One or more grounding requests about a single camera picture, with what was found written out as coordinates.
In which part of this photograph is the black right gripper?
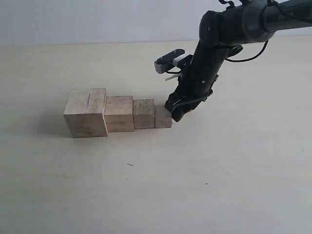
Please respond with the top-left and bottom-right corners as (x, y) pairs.
(165, 43), (226, 122)

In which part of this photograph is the smallest wooden cube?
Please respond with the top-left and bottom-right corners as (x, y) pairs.
(155, 105), (172, 128)

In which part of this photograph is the third largest wooden cube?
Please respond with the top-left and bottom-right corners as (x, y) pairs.
(133, 99), (155, 129)

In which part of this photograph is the second largest wooden cube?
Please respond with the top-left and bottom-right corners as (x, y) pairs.
(104, 96), (135, 133)

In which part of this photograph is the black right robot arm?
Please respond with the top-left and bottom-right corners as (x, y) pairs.
(155, 0), (312, 121)

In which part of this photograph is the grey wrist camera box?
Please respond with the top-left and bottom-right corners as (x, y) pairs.
(154, 49), (193, 74)

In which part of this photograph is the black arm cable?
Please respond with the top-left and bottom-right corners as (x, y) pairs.
(218, 0), (270, 63)

